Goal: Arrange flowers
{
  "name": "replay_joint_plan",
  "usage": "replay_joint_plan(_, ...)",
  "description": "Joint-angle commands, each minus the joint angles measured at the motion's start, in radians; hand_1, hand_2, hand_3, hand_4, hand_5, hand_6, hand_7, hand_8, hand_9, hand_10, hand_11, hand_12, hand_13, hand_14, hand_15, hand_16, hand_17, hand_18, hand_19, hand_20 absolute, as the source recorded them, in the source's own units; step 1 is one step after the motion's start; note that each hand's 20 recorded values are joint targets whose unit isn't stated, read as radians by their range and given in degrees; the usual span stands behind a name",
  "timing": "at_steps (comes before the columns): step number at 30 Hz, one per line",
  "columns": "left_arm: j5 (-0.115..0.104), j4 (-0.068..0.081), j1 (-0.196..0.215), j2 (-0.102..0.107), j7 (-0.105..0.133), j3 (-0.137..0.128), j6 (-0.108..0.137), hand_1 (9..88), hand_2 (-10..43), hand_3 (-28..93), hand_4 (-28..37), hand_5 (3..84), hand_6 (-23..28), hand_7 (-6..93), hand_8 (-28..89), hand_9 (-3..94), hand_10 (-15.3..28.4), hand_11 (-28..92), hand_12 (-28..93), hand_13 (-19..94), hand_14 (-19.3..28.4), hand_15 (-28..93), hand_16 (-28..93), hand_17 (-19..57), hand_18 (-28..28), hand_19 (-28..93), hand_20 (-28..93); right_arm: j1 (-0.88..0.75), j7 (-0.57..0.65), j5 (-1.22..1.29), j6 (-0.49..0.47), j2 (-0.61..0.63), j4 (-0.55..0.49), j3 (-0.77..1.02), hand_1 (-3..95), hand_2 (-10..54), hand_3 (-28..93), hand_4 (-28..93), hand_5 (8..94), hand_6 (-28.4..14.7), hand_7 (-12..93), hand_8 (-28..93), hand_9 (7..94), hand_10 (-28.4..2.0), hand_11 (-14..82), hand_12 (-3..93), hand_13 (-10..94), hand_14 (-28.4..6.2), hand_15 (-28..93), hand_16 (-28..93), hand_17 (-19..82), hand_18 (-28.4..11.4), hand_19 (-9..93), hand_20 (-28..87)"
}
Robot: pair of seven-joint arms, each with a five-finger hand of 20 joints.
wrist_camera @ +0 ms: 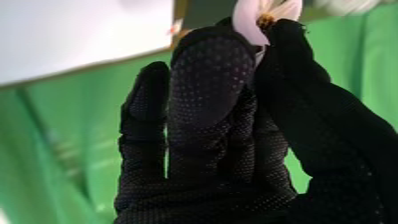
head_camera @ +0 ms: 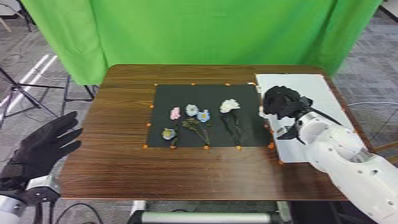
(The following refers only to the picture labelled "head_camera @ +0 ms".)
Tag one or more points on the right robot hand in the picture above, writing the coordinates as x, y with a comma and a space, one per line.
284, 101

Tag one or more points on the white sheet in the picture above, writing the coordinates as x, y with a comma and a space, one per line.
319, 86

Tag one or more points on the yellow flower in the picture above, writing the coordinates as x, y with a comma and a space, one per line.
168, 134

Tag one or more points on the dark mat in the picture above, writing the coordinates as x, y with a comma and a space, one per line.
177, 96

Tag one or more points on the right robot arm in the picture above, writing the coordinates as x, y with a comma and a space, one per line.
330, 143

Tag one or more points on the white and blue flower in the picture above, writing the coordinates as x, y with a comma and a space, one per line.
191, 109

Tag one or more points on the pale grey bar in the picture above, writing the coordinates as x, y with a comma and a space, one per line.
206, 218

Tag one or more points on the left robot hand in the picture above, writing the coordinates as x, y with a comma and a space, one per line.
40, 146

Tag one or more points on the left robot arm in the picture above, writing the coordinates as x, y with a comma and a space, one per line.
10, 206

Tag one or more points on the pink flower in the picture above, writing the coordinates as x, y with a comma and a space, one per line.
174, 113

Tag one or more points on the black tripod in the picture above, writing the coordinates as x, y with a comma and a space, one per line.
35, 86

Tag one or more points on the green sprig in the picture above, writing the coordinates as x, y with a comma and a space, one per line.
190, 124

